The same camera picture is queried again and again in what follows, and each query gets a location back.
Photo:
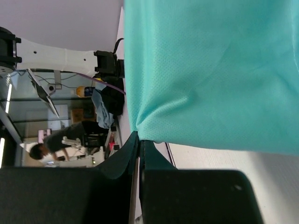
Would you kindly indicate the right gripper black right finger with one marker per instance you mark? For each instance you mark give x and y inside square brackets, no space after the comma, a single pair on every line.
[205,196]

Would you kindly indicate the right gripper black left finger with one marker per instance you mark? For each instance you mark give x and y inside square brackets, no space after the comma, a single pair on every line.
[104,194]

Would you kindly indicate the teal t shirt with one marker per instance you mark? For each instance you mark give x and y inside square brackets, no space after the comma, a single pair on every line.
[218,74]

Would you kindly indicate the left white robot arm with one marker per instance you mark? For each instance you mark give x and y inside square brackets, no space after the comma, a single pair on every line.
[21,54]

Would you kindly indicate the light blue cloth pile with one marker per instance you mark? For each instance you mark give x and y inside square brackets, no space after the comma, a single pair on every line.
[103,117]

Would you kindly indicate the black bag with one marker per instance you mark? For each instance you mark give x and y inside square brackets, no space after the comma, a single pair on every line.
[113,100]

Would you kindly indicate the yellow blue bottle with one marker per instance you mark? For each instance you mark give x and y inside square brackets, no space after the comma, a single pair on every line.
[84,91]

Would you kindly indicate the open laptop on stand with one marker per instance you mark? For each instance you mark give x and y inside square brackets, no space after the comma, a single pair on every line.
[42,93]

